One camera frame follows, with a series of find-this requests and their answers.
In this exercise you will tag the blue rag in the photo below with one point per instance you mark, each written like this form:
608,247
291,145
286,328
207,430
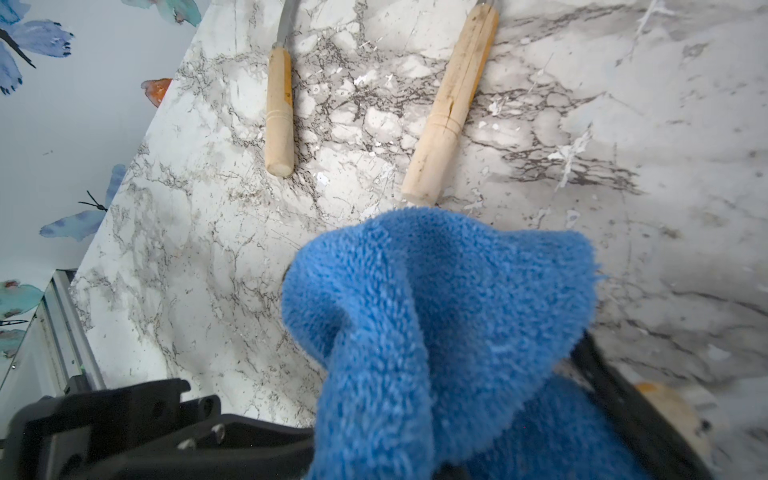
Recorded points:
440,336

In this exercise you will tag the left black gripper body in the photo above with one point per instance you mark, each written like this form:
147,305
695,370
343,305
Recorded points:
147,431

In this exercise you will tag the aluminium front rail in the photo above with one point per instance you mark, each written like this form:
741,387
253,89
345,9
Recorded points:
45,351

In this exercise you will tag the sickle wooden handle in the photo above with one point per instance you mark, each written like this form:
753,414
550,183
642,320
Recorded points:
436,148
680,413
279,152

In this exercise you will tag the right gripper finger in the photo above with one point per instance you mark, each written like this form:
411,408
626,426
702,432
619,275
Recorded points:
662,451

